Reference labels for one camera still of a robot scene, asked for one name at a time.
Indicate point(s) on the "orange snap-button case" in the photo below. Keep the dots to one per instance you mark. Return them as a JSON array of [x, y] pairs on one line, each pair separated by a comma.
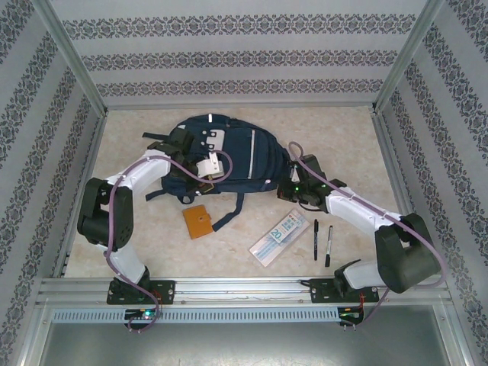
[[196, 223]]

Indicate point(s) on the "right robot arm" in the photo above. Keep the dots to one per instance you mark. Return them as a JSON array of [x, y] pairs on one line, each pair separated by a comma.
[[408, 259]]

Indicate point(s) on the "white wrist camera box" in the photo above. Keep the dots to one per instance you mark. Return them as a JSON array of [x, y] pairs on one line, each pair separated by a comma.
[[209, 165], [295, 174]]

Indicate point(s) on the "aluminium frame post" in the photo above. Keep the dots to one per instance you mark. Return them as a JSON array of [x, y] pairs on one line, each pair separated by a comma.
[[411, 49], [68, 49]]

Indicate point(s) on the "black marker white label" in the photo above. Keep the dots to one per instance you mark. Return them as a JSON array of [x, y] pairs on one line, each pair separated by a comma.
[[329, 248]]

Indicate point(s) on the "grey sheet metal panel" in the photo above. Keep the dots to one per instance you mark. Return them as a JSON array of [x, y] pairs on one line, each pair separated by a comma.
[[244, 347]]

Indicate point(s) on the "aluminium mounting rail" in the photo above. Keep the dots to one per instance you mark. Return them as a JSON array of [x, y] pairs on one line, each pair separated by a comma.
[[244, 289]]

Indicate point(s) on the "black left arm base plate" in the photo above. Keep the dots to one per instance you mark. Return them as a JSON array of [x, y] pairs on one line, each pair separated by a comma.
[[164, 291]]

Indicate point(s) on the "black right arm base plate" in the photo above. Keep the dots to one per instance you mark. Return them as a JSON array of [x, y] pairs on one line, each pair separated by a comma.
[[324, 291]]

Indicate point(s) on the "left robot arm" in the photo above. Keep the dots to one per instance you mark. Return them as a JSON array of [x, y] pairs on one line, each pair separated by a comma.
[[103, 221]]

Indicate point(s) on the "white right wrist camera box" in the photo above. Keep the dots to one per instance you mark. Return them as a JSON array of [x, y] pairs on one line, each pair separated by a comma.
[[295, 174]]

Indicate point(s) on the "thin black pen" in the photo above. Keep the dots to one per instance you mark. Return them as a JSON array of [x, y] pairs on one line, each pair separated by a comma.
[[316, 240]]

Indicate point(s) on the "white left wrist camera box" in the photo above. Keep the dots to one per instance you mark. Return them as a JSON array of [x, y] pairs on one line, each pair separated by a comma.
[[209, 165]]

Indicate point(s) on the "aluminium back rail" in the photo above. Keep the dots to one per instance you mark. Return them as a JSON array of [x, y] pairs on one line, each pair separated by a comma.
[[343, 105]]

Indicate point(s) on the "navy blue backpack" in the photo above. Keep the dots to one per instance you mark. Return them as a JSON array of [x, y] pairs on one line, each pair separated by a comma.
[[244, 152]]

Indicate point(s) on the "clear packaged ruler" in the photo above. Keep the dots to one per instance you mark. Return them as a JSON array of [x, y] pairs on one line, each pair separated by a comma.
[[278, 235]]

